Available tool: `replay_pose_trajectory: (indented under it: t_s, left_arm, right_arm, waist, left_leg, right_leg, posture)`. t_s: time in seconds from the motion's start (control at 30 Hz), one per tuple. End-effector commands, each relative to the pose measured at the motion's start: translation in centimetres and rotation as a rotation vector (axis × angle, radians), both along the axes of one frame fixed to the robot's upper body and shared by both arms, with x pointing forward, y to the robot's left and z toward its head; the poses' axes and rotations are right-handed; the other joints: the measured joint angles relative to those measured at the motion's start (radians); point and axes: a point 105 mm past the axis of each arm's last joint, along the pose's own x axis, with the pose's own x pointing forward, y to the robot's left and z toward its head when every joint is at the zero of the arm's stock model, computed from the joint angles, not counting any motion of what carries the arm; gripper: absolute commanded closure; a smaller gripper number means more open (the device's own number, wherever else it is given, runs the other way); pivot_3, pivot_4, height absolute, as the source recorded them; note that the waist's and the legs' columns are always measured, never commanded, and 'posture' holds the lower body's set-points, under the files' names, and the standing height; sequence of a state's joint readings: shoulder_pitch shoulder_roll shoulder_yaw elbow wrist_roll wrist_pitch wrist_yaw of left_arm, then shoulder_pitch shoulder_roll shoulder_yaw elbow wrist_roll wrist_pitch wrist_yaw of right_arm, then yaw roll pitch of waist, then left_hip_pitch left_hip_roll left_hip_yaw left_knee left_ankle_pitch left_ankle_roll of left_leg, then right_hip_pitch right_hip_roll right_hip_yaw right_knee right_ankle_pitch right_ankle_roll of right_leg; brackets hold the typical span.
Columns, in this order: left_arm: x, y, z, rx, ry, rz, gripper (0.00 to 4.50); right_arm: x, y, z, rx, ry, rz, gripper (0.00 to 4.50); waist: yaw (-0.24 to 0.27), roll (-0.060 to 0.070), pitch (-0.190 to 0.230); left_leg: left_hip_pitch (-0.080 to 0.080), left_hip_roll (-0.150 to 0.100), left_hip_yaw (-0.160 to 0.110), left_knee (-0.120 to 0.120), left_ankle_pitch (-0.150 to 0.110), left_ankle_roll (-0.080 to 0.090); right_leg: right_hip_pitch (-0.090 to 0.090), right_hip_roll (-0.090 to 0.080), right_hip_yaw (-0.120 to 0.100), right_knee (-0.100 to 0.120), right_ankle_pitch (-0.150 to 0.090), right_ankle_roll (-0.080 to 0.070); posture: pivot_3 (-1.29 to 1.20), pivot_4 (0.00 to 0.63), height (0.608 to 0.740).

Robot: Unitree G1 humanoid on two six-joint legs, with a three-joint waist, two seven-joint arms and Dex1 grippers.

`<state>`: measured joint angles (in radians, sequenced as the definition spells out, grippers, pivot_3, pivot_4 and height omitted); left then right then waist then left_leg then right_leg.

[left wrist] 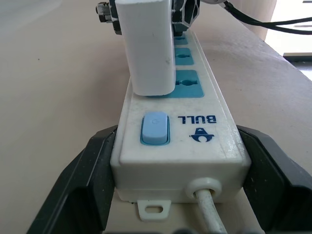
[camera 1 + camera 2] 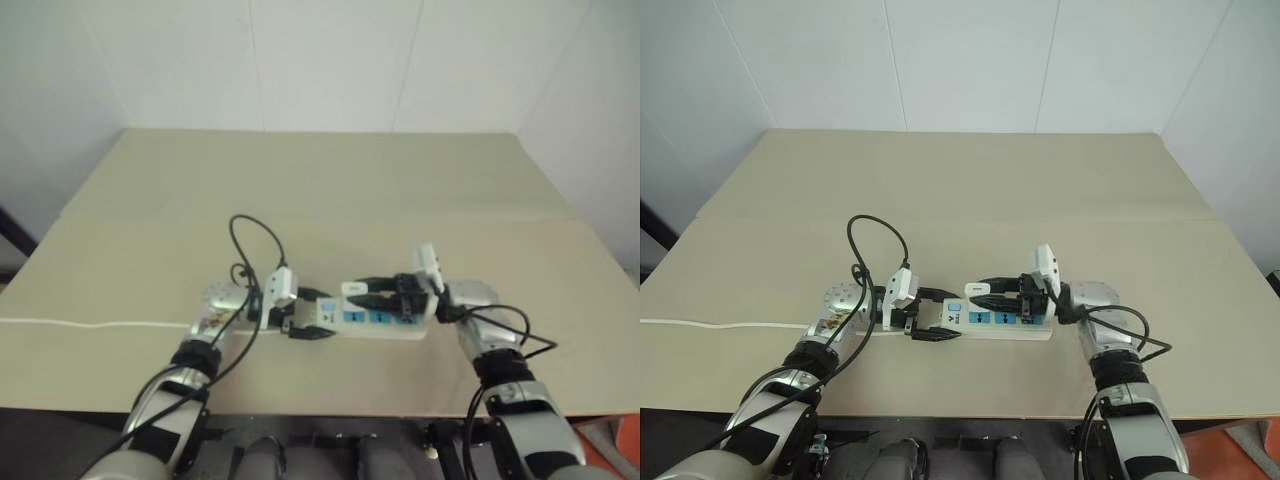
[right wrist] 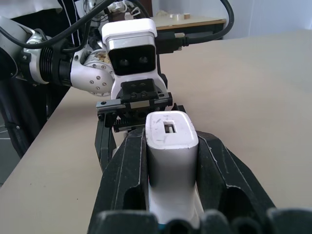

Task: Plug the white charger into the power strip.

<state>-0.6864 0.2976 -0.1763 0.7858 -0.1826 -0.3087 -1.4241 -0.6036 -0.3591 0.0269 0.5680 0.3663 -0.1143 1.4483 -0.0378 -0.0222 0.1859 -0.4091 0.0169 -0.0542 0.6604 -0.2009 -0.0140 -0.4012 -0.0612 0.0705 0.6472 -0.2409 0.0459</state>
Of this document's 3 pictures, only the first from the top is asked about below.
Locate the white power strip blue sockets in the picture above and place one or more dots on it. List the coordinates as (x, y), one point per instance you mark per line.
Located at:
(195, 151)

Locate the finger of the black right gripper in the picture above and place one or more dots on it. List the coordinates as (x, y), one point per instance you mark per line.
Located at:
(187, 12)
(108, 14)

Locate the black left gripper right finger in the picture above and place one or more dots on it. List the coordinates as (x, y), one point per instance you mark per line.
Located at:
(275, 185)

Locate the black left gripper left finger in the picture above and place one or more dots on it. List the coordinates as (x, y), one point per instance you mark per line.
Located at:
(80, 185)

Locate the white charger block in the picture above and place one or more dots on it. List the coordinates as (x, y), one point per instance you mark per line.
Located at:
(148, 48)

